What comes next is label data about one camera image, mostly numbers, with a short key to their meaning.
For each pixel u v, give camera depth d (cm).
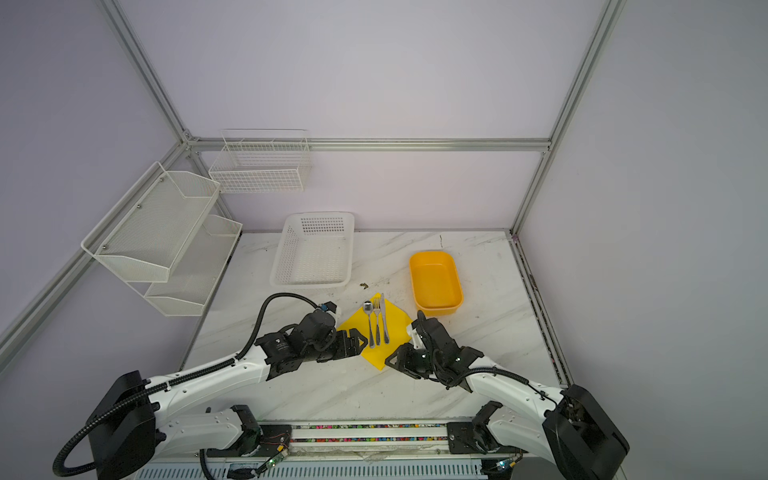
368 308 98
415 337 77
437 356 64
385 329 93
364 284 105
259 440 68
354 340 72
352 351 71
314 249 119
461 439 73
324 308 75
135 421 40
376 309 98
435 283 105
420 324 69
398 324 95
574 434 41
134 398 41
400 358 74
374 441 75
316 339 63
